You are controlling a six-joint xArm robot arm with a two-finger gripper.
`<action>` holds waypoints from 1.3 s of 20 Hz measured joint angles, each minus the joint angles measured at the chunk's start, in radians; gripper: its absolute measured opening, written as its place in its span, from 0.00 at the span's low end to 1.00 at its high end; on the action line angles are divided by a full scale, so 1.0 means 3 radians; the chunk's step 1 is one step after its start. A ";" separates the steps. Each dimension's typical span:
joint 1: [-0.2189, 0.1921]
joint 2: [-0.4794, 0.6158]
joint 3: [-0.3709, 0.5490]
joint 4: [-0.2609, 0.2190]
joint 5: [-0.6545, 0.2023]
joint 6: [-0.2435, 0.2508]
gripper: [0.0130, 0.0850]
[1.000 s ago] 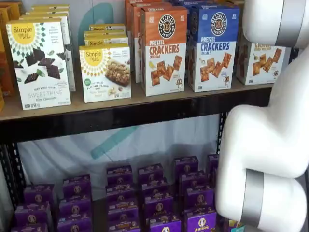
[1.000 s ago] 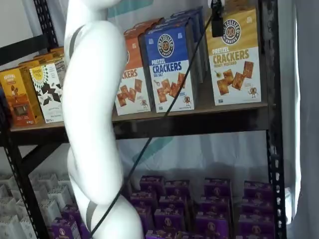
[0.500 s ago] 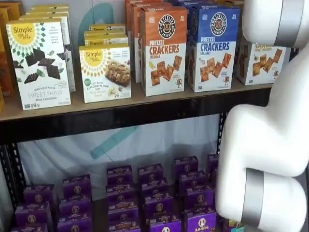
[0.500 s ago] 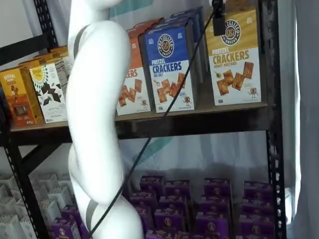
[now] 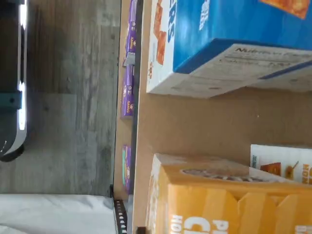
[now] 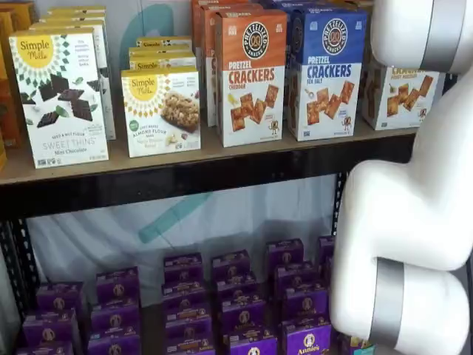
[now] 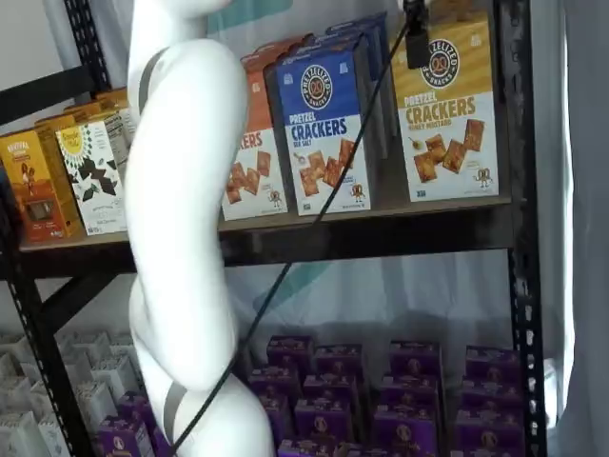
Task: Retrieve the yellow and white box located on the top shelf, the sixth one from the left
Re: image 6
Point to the yellow white honey mustard crackers box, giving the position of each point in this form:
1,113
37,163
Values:
399,100

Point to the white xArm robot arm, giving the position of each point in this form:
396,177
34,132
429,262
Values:
406,222

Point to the wooden shelf board crackers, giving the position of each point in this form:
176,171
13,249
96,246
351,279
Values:
207,155

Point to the black metal shelf rack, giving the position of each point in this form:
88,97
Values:
184,188

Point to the orange cheddar crackers box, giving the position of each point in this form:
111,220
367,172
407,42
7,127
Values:
251,111
196,22
209,44

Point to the Simple Mills almond bars box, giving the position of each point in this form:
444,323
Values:
162,42
159,137
162,59

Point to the blue sea salt crackers box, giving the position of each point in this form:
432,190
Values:
281,4
325,111

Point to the purple Annie's box teal band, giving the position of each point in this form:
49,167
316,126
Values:
326,247
354,345

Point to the Simple Mills Sweet Thins box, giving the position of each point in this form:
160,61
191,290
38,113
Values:
77,9
74,17
111,122
59,148

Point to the wooden shelf board purple boxes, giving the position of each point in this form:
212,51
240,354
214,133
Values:
152,333

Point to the yellow snack box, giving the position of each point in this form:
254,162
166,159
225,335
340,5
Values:
3,155

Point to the tall orange snack box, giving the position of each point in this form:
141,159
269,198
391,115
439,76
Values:
9,92
20,15

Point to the white backdrop sheet teal print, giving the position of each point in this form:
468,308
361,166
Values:
111,236

